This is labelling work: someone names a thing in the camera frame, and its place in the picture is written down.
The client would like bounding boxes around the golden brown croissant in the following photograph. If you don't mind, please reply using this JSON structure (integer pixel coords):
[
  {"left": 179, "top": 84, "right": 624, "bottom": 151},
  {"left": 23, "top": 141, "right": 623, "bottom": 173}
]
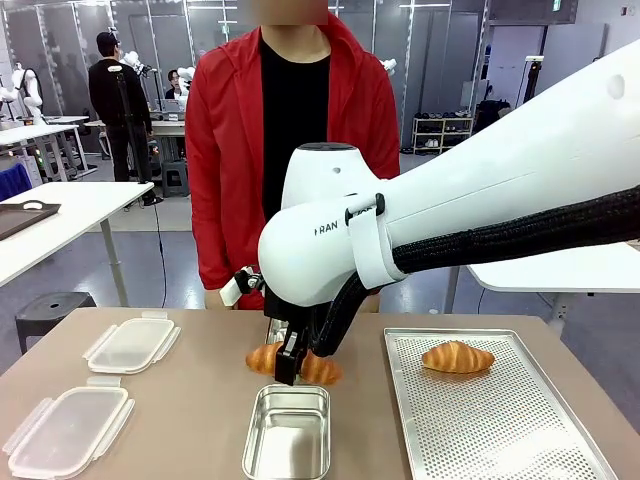
[
  {"left": 244, "top": 341, "right": 346, "bottom": 386},
  {"left": 421, "top": 340, "right": 496, "bottom": 375}
]

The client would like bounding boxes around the black stool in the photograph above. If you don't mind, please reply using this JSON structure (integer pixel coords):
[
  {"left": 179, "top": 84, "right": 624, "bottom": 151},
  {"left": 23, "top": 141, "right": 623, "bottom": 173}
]
[{"left": 14, "top": 291, "right": 99, "bottom": 355}]

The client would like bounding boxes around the dark rectangular tray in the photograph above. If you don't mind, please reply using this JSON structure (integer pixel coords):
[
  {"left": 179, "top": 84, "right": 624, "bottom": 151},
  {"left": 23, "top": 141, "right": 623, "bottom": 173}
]
[{"left": 0, "top": 200, "right": 63, "bottom": 242}]

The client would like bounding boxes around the black tripod stand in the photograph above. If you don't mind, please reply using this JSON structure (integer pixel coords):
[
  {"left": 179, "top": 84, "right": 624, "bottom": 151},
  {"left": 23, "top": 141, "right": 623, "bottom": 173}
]
[{"left": 110, "top": 66, "right": 165, "bottom": 207}]

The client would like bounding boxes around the standing person in black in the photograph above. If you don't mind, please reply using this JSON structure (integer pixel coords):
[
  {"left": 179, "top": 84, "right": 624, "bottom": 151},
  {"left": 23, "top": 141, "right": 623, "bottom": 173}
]
[{"left": 88, "top": 30, "right": 154, "bottom": 184}]

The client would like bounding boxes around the blue cloth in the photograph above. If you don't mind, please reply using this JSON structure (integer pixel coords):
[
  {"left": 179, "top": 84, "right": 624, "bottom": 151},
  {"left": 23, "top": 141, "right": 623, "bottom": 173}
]
[{"left": 0, "top": 161, "right": 34, "bottom": 202}]

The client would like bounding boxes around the rectangular steel container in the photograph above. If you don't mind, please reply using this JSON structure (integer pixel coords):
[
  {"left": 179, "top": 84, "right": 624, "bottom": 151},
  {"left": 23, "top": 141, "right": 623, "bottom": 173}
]
[{"left": 241, "top": 383, "right": 332, "bottom": 480}]

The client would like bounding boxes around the white rounded table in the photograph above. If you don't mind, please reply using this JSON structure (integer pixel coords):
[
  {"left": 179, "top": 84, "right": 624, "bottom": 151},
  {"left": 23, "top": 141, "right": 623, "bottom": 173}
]
[{"left": 443, "top": 243, "right": 640, "bottom": 332}]

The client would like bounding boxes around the white side table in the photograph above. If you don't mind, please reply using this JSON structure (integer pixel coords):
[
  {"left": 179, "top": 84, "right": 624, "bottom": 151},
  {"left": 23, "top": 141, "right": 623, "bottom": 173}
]
[{"left": 0, "top": 180, "right": 156, "bottom": 308}]

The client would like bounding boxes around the perforated metal baking tray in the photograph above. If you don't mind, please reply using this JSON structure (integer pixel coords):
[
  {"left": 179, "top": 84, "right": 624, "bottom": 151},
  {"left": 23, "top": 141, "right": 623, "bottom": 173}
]
[{"left": 383, "top": 327, "right": 620, "bottom": 480}]

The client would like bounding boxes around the white velcro strap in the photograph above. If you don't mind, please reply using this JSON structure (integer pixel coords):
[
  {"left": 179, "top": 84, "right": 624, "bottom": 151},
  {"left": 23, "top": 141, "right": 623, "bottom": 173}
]
[{"left": 344, "top": 193, "right": 409, "bottom": 291}]

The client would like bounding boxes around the shoe rack with shoes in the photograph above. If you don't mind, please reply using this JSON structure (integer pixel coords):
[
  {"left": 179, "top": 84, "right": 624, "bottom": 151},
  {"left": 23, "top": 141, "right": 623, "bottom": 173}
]
[{"left": 411, "top": 111, "right": 476, "bottom": 156}]

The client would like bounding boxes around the seated person with glasses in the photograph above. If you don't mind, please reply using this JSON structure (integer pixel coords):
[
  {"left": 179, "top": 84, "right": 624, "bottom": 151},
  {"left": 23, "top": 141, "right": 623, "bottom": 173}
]
[{"left": 164, "top": 68, "right": 189, "bottom": 101}]

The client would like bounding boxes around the person's right hand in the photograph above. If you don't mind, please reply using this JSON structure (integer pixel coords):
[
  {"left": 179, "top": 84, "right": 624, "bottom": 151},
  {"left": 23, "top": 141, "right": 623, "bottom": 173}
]
[{"left": 205, "top": 288, "right": 237, "bottom": 312}]

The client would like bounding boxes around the black braided cable sleeve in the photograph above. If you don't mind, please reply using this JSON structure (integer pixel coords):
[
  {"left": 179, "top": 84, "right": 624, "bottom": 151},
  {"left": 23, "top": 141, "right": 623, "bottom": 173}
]
[{"left": 309, "top": 186, "right": 640, "bottom": 359}]

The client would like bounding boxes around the person in red jacket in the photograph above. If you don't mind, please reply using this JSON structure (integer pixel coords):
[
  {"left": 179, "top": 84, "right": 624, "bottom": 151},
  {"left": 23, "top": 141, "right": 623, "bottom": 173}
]
[{"left": 184, "top": 9, "right": 402, "bottom": 312}]

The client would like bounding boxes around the black floor cable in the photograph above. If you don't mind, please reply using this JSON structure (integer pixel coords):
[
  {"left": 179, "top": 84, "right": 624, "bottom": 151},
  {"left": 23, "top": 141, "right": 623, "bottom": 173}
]
[{"left": 151, "top": 198, "right": 170, "bottom": 308}]

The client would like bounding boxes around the grey plastic step stool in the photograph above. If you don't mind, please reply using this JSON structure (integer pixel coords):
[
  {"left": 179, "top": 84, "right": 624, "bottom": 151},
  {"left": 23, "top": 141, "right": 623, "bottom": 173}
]
[{"left": 160, "top": 160, "right": 192, "bottom": 199}]

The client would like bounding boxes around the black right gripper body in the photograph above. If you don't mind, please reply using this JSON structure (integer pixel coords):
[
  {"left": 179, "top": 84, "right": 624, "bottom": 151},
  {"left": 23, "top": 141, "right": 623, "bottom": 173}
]
[{"left": 263, "top": 287, "right": 315, "bottom": 335}]

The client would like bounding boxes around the background work desk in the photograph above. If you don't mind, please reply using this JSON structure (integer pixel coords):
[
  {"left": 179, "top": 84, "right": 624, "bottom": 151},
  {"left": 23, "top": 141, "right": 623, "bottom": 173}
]
[{"left": 0, "top": 115, "right": 99, "bottom": 184}]

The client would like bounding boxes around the clear plastic container lid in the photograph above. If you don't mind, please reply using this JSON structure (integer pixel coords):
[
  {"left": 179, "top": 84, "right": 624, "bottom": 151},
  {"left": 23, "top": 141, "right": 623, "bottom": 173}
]
[
  {"left": 82, "top": 310, "right": 182, "bottom": 376},
  {"left": 1, "top": 376, "right": 137, "bottom": 480}
]

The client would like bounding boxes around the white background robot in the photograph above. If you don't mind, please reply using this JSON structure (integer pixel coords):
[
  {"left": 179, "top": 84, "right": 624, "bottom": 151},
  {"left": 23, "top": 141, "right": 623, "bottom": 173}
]
[{"left": 10, "top": 61, "right": 47, "bottom": 126}]

